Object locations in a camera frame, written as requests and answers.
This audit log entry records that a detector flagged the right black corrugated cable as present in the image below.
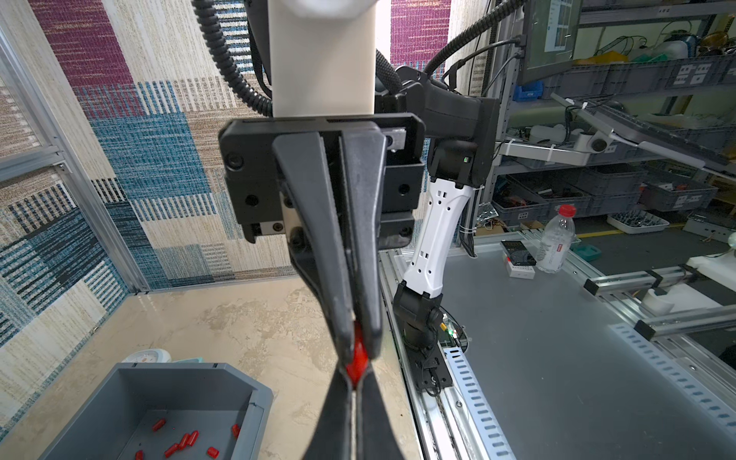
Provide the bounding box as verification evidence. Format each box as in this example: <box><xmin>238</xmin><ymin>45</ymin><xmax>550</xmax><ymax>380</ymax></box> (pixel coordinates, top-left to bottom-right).
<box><xmin>191</xmin><ymin>0</ymin><xmax>275</xmax><ymax>119</ymax></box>

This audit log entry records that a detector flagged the metal storage shelving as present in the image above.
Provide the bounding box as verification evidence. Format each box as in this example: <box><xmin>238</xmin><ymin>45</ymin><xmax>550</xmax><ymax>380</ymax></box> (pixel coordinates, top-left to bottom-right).
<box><xmin>482</xmin><ymin>0</ymin><xmax>736</xmax><ymax>243</ymax></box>

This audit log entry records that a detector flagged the computer monitor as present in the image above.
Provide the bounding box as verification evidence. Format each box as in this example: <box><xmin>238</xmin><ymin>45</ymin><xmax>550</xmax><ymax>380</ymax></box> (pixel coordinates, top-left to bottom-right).
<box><xmin>517</xmin><ymin>0</ymin><xmax>583</xmax><ymax>85</ymax></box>

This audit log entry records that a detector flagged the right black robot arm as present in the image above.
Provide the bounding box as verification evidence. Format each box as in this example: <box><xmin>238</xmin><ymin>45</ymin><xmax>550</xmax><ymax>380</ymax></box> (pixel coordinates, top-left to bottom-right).
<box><xmin>212</xmin><ymin>46</ymin><xmax>498</xmax><ymax>390</ymax></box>

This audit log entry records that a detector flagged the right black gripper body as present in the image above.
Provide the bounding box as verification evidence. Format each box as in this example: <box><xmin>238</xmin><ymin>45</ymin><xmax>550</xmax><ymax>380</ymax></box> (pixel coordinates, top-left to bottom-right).
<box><xmin>218</xmin><ymin>113</ymin><xmax>426</xmax><ymax>268</ymax></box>

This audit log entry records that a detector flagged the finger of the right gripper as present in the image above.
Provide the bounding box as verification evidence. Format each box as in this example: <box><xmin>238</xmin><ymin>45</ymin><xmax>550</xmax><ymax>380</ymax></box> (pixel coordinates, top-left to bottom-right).
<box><xmin>342</xmin><ymin>128</ymin><xmax>386</xmax><ymax>360</ymax></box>
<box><xmin>273</xmin><ymin>131</ymin><xmax>355</xmax><ymax>365</ymax></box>

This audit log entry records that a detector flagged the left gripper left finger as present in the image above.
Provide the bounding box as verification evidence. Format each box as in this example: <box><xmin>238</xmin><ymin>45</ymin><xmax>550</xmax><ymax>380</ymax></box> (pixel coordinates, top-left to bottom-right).
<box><xmin>303</xmin><ymin>365</ymin><xmax>353</xmax><ymax>460</ymax></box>

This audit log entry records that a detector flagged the clear plastic water bottle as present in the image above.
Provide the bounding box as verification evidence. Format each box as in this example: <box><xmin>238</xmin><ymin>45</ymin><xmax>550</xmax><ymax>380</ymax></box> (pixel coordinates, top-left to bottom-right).
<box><xmin>536</xmin><ymin>204</ymin><xmax>577</xmax><ymax>273</ymax></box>

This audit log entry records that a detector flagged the white round kitchen timer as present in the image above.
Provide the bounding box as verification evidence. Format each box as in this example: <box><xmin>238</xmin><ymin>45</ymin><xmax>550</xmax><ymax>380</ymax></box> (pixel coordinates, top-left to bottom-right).
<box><xmin>124</xmin><ymin>349</ymin><xmax>172</xmax><ymax>363</ymax></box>

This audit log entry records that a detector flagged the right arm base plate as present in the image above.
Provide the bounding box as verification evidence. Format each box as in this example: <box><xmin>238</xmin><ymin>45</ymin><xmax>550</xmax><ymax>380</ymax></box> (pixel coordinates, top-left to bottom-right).
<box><xmin>404</xmin><ymin>342</ymin><xmax>454</xmax><ymax>397</ymax></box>

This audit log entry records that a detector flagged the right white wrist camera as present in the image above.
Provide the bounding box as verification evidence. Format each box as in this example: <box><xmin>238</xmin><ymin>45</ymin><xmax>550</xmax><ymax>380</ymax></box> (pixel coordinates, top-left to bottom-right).
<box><xmin>268</xmin><ymin>1</ymin><xmax>376</xmax><ymax>118</ymax></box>

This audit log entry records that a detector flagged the grey plastic parts bin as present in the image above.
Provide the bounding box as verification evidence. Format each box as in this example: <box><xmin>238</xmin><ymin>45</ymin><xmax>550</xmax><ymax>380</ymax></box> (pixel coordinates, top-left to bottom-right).
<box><xmin>42</xmin><ymin>362</ymin><xmax>273</xmax><ymax>459</ymax></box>

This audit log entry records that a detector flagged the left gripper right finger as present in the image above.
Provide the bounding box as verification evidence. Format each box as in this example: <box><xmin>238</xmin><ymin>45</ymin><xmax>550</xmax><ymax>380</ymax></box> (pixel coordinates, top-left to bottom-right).
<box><xmin>356</xmin><ymin>367</ymin><xmax>404</xmax><ymax>460</ymax></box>

